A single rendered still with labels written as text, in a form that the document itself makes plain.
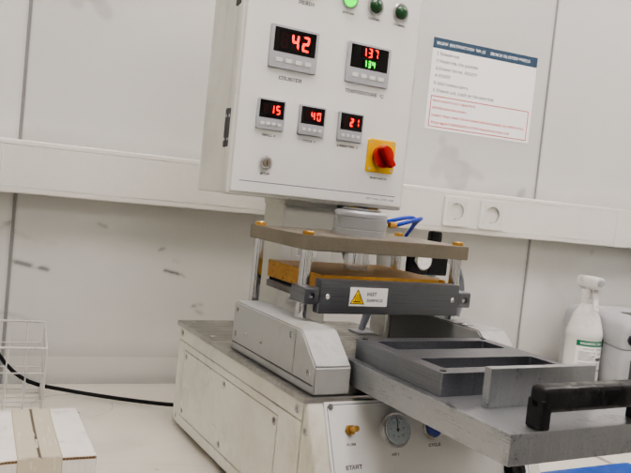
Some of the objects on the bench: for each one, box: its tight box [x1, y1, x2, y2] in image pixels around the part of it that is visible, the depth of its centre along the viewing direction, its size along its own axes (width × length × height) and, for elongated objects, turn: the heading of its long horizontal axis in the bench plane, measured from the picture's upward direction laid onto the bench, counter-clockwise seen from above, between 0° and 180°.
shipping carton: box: [0, 408, 97, 473], centre depth 90 cm, size 19×13×9 cm
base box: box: [173, 327, 540, 473], centre depth 110 cm, size 54×38×17 cm
